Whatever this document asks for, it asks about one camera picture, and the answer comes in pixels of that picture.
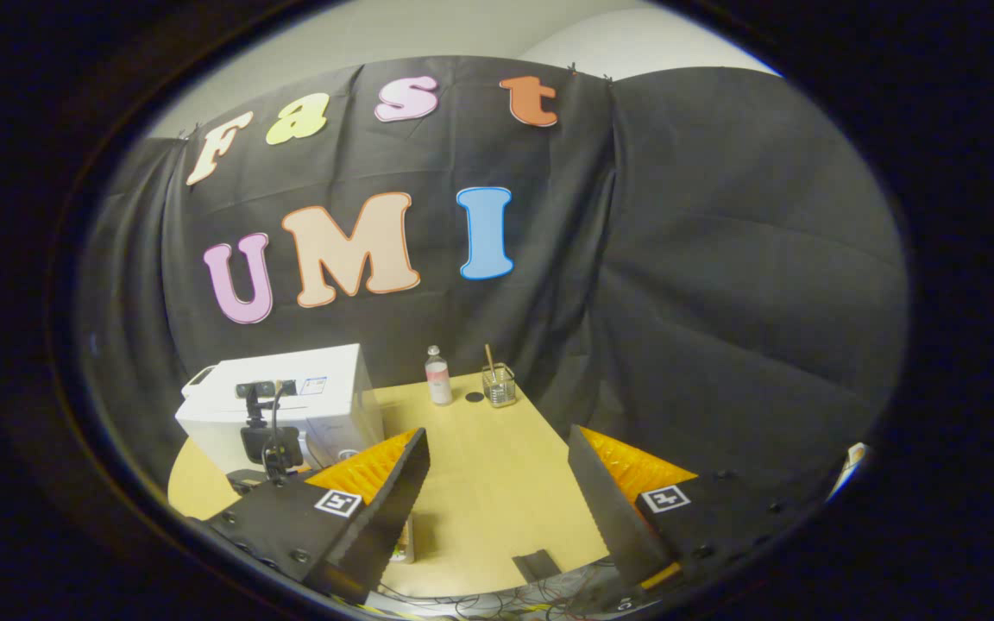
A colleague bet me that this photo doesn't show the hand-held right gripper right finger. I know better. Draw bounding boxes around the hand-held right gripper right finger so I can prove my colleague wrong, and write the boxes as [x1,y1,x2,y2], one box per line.
[566,423,813,598]

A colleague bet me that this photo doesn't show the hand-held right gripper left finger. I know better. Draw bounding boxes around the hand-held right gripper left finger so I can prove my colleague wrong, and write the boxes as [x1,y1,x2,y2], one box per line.
[200,428,431,605]

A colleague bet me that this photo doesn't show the lettuce sandwich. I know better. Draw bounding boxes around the lettuce sandwich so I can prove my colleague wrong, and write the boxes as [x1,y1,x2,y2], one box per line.
[390,514,417,566]

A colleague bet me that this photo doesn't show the white microwave oven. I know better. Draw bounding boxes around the white microwave oven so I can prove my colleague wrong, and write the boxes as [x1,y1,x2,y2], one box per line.
[175,343,386,475]

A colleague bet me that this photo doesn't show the black table clamp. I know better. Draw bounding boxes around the black table clamp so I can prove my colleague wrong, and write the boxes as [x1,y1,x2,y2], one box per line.
[512,549,563,585]

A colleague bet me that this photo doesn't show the small pink label bottle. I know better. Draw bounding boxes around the small pink label bottle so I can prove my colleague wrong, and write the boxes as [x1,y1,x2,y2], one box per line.
[425,345,454,406]

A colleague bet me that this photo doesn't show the square glass cup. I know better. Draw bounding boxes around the square glass cup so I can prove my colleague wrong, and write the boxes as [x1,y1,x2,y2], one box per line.
[481,363,518,408]

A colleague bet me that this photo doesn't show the black backdrop cloth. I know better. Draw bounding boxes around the black backdrop cloth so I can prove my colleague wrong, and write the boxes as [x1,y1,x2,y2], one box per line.
[74,56,909,518]

